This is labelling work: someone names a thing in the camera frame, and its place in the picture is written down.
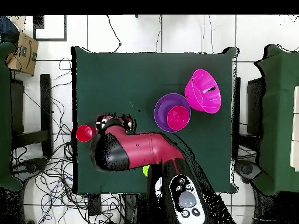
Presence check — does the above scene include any dark green table cloth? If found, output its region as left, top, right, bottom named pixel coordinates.
left=71, top=45, right=239, bottom=195

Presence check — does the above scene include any black pedestal leg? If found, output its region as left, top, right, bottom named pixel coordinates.
left=12, top=157, right=50, bottom=174
left=234, top=159, right=263, bottom=184

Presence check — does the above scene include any cardboard box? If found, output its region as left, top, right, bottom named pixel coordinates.
left=5, top=31, right=39, bottom=76

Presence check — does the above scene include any dark blue fabric item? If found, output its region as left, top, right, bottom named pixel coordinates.
left=0, top=15, right=20, bottom=44

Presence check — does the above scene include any small crimson bowl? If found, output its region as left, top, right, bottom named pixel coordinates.
left=166, top=105, right=190, bottom=131

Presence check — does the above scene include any black floor frame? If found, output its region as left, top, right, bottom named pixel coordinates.
left=33, top=15, right=68, bottom=42

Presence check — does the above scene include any black stand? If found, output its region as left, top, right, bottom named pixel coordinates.
left=246, top=78, right=266, bottom=137
left=11, top=73, right=53, bottom=156

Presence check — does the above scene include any red cup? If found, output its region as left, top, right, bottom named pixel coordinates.
left=75, top=124, right=96, bottom=143

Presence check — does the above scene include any large purple bowl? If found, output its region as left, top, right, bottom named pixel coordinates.
left=153, top=93, right=192, bottom=133

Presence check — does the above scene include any large pink bowl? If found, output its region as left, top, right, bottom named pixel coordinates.
left=184, top=69, right=222, bottom=114

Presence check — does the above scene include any black floor cable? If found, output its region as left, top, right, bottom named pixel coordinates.
left=106, top=15, right=122, bottom=54

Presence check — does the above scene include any black power strip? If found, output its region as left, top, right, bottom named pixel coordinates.
left=88, top=193, right=102, bottom=216

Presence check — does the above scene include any tangle of cables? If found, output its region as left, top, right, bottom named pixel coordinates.
left=11, top=57, right=122, bottom=224

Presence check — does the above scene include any green covered side table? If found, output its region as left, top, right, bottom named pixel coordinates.
left=0, top=41, right=24, bottom=192
left=253, top=44, right=299, bottom=196

